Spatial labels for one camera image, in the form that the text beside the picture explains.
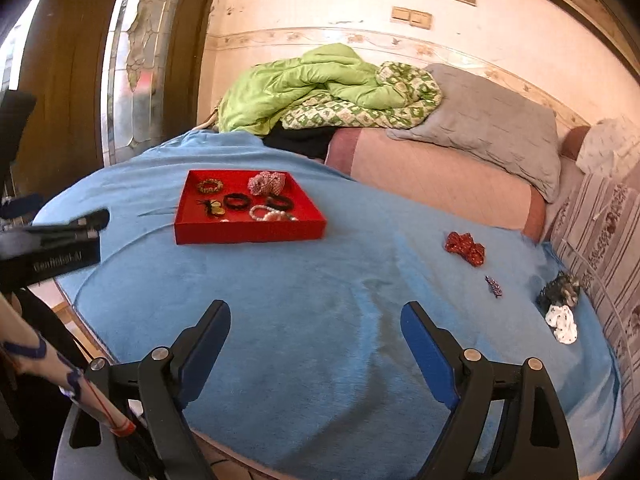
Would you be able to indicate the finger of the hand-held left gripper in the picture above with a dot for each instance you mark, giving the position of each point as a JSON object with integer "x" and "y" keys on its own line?
{"x": 92, "y": 219}

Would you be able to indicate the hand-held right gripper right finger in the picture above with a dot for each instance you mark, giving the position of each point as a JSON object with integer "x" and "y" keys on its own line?
{"x": 430, "y": 355}

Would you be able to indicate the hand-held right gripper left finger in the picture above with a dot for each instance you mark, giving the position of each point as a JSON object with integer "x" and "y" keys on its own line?
{"x": 202, "y": 355}

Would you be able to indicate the red tray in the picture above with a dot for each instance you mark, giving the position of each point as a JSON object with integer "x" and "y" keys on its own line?
{"x": 250, "y": 232}

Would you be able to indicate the white blue patterned stick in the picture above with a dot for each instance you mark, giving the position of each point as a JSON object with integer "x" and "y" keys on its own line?
{"x": 30, "y": 345}

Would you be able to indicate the small dark hair clip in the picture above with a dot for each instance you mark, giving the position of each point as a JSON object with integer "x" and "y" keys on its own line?
{"x": 494, "y": 286}

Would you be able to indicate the blue blanket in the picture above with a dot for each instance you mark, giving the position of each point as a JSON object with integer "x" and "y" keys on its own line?
{"x": 300, "y": 335}

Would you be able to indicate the red dotted hair bow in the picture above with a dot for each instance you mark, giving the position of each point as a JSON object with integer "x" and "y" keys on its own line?
{"x": 465, "y": 249}

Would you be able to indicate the black yellow hair clip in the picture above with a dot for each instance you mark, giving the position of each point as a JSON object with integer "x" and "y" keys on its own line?
{"x": 214, "y": 208}

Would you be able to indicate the white dotted scrunchie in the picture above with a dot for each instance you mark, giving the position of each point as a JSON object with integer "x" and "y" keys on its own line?
{"x": 562, "y": 322}

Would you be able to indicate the dark patterned scrunchie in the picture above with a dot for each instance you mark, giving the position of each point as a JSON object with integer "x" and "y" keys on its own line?
{"x": 560, "y": 290}

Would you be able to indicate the wooden door stained glass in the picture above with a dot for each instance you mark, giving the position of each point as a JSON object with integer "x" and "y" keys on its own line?
{"x": 65, "y": 70}

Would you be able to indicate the pink checked scrunchie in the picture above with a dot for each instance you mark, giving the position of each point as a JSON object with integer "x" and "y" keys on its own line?
{"x": 267, "y": 182}

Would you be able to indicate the pink mattress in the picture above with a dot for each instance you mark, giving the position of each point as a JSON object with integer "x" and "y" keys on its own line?
{"x": 440, "y": 175}

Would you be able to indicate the striped floral sofa cushion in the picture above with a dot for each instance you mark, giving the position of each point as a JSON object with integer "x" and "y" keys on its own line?
{"x": 600, "y": 240}

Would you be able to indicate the black cloth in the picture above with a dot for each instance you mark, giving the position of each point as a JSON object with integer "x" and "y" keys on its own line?
{"x": 300, "y": 140}

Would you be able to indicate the grey pillow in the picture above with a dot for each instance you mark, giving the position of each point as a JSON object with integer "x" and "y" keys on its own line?
{"x": 500, "y": 125}

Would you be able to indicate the green quilt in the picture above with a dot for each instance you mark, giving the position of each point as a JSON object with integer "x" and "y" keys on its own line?
{"x": 300, "y": 85}

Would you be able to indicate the white pillow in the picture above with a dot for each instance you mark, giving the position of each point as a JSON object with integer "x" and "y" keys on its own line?
{"x": 610, "y": 147}

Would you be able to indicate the beige light switch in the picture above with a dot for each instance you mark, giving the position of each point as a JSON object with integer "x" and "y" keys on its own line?
{"x": 411, "y": 17}

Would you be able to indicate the dark wooden frame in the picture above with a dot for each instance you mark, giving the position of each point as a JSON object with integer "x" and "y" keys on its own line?
{"x": 575, "y": 5}

